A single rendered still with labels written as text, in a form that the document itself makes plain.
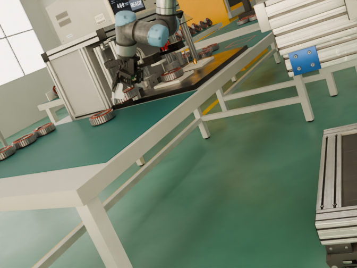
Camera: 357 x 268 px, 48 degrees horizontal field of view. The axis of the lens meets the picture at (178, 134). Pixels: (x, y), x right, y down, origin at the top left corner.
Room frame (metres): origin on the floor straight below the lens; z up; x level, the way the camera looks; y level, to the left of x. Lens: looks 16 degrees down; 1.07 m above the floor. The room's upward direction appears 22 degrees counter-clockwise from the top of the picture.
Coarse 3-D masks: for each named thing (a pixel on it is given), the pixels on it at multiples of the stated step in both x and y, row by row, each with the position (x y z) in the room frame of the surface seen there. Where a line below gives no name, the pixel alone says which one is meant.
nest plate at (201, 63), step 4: (212, 56) 2.12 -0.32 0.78; (200, 60) 2.16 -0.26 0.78; (204, 60) 2.11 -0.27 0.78; (208, 60) 2.07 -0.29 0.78; (188, 64) 2.19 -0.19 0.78; (192, 64) 2.12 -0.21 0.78; (196, 64) 2.07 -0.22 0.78; (200, 64) 2.01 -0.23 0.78; (204, 64) 2.03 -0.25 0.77; (184, 68) 2.10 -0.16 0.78; (188, 68) 2.06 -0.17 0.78; (192, 68) 2.04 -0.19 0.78
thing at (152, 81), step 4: (148, 76) 2.01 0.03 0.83; (152, 76) 2.00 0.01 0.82; (144, 80) 1.97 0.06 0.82; (148, 80) 1.96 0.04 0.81; (152, 80) 1.99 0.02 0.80; (156, 80) 2.01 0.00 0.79; (144, 84) 1.98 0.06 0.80; (148, 84) 1.96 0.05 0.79; (152, 84) 1.98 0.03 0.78; (156, 84) 2.00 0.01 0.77; (144, 88) 1.98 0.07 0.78; (148, 88) 1.97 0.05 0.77
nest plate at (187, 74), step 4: (184, 72) 1.96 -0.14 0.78; (188, 72) 1.91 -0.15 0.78; (192, 72) 1.92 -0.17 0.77; (184, 76) 1.86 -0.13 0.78; (188, 76) 1.88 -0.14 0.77; (172, 80) 1.87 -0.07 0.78; (176, 80) 1.82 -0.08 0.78; (180, 80) 1.82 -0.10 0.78; (160, 84) 1.90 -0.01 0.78; (164, 84) 1.86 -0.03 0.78; (168, 84) 1.85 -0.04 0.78; (172, 84) 1.84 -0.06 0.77; (156, 88) 1.89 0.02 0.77
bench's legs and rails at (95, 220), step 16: (304, 96) 2.70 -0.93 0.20; (224, 112) 3.10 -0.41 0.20; (240, 112) 3.01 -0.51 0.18; (304, 112) 2.72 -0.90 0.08; (192, 128) 3.10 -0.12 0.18; (176, 144) 2.88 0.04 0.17; (160, 160) 2.69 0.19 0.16; (80, 208) 1.04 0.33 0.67; (96, 208) 1.05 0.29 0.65; (80, 224) 2.06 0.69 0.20; (96, 224) 1.03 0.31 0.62; (64, 240) 1.94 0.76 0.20; (96, 240) 1.04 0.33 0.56; (112, 240) 1.05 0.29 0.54; (48, 256) 1.83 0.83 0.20; (112, 256) 1.03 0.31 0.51
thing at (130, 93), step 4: (128, 88) 1.66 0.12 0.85; (132, 88) 1.60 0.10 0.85; (136, 88) 1.62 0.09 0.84; (124, 92) 1.58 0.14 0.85; (128, 92) 1.57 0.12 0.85; (132, 92) 1.58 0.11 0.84; (136, 92) 1.60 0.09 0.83; (128, 96) 1.57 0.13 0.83; (132, 96) 1.58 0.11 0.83; (112, 100) 1.60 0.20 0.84; (120, 100) 1.57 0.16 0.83; (124, 100) 1.57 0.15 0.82; (116, 104) 1.59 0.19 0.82
